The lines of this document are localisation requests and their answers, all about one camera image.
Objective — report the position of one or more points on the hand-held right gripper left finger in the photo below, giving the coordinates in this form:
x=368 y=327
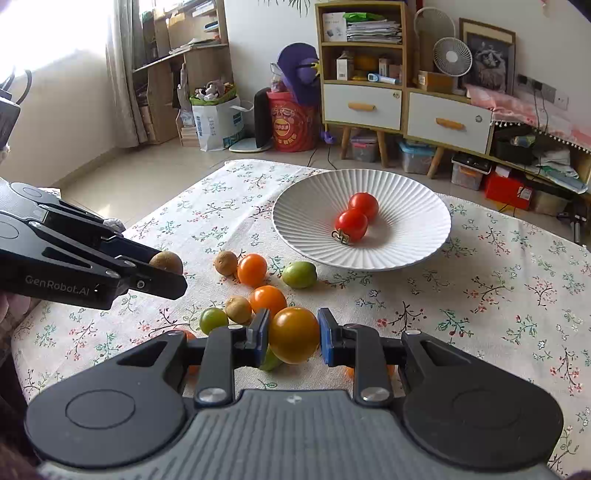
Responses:
x=261 y=337

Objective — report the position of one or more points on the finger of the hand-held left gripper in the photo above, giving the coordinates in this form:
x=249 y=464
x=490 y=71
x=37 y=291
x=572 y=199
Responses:
x=92 y=224
x=157 y=284

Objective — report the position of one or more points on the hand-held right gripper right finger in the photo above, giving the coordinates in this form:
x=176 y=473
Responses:
x=327 y=340

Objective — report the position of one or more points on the yellow-orange tomato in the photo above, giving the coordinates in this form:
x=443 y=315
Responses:
x=294 y=334

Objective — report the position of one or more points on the small orange mandarin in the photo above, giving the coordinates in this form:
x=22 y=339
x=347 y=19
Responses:
x=252 y=269
x=268 y=299

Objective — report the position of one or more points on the brown kiwi fruit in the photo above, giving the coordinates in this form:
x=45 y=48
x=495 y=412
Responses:
x=226 y=262

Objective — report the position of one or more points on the white ribbed plate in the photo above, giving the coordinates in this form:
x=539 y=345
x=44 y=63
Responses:
x=406 y=217

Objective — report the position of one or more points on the orange tomato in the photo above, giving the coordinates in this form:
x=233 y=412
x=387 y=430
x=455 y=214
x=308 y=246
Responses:
x=190 y=335
x=349 y=370

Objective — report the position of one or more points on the red tomato with stem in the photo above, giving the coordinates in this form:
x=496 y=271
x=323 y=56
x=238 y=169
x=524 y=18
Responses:
x=352 y=224

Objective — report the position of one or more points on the black electronics box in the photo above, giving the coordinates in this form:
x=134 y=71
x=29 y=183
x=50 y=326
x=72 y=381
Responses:
x=8 y=120

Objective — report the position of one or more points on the floral tablecloth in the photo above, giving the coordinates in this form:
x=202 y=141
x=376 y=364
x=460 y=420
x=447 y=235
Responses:
x=461 y=300

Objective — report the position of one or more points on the grey curtain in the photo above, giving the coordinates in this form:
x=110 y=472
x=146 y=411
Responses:
x=122 y=69

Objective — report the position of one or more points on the white paper bag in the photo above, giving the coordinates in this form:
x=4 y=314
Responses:
x=217 y=124

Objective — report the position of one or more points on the white round base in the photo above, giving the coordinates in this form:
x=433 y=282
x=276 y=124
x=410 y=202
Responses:
x=242 y=147

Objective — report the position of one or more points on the plush toys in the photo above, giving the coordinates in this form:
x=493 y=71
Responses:
x=212 y=90

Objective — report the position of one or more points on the black board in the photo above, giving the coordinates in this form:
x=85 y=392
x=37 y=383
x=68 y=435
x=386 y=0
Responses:
x=262 y=117

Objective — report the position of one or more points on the wooden bookshelf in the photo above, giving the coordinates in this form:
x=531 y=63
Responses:
x=203 y=60

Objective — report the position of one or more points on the clear storage box blue lid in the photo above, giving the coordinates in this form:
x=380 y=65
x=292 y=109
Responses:
x=415 y=159

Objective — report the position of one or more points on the red bucket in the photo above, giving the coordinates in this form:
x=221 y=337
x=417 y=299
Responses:
x=293 y=122

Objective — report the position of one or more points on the clear storage box black lid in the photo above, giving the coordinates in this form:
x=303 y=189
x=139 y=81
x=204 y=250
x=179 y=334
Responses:
x=468 y=173

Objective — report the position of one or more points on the red box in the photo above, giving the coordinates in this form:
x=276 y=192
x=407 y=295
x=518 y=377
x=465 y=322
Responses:
x=505 y=189

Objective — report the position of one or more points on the tall wooden cabinet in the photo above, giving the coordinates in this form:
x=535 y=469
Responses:
x=360 y=108

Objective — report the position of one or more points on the low wooden drawer cabinet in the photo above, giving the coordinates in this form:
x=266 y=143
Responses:
x=427 y=115

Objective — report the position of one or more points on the purple plush toy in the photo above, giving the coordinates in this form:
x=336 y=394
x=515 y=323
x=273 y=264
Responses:
x=295 y=69

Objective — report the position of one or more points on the black bag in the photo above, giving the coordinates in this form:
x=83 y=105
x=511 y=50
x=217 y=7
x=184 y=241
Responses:
x=512 y=147

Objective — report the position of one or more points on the white blue thermometer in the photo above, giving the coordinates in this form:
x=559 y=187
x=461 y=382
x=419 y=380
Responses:
x=383 y=78

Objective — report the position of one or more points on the small white carton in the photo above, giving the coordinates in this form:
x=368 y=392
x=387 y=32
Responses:
x=344 y=67

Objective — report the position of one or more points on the small cardboard box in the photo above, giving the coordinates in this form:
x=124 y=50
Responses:
x=434 y=81

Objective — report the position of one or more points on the pile of papers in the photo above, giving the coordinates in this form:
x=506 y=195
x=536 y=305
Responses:
x=558 y=168

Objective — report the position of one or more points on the green plant leaves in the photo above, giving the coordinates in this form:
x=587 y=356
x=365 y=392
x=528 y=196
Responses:
x=302 y=5

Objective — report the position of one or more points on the pink lace cloth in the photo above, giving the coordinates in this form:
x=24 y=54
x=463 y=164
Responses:
x=521 y=108

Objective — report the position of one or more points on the long wooden low cabinet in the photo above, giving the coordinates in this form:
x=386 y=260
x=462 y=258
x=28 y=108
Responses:
x=579 y=164

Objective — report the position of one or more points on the small white desk fan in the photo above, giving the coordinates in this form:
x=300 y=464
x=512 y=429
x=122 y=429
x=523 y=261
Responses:
x=452 y=56

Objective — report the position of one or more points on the white box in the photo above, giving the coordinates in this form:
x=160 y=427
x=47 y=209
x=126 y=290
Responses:
x=333 y=26

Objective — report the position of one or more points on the stack of papers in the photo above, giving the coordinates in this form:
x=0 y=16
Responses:
x=374 y=32

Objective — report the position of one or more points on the framed cat picture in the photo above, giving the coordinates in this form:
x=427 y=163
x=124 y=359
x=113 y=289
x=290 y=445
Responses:
x=489 y=60

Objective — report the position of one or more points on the green bag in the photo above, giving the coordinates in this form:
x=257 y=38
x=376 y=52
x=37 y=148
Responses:
x=362 y=17

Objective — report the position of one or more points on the white standing fan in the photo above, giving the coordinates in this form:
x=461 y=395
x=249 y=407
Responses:
x=427 y=23

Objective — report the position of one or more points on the wall socket strip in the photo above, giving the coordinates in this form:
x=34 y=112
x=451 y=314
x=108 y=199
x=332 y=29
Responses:
x=549 y=92

